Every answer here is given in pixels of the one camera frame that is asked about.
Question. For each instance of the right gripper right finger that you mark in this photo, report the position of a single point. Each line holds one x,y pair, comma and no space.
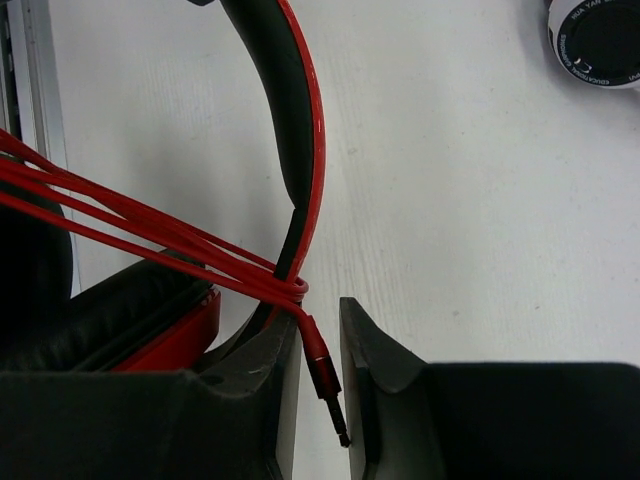
411,419

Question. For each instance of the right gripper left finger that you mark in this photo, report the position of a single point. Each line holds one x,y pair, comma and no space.
236,420

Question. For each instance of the red black headphones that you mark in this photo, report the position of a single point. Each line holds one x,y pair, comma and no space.
92,280

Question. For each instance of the white black headphones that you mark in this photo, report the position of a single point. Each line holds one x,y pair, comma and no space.
596,41

